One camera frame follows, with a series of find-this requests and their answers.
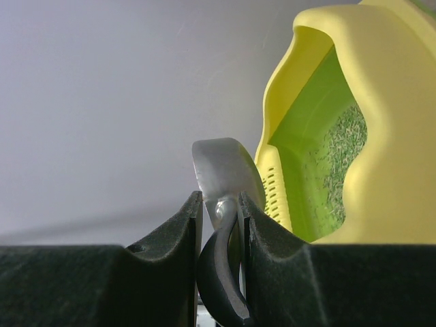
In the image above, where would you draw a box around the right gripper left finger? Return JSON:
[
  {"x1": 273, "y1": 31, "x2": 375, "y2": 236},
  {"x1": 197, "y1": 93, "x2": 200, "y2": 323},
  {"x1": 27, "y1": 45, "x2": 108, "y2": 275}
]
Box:
[{"x1": 1, "y1": 191, "x2": 203, "y2": 326}]

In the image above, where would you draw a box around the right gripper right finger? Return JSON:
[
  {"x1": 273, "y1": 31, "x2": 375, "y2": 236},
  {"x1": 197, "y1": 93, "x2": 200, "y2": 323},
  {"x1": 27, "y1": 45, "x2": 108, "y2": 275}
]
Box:
[{"x1": 239, "y1": 193, "x2": 435, "y2": 326}]

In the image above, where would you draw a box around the silver metal scoop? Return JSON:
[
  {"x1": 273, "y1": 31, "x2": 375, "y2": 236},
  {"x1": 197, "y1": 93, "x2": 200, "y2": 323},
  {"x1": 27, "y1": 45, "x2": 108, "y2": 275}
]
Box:
[{"x1": 192, "y1": 138, "x2": 266, "y2": 326}]

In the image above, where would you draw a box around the yellow green litter box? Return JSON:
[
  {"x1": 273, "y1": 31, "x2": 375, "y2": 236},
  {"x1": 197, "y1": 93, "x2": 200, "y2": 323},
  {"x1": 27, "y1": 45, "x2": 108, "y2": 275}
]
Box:
[{"x1": 255, "y1": 1, "x2": 435, "y2": 244}]

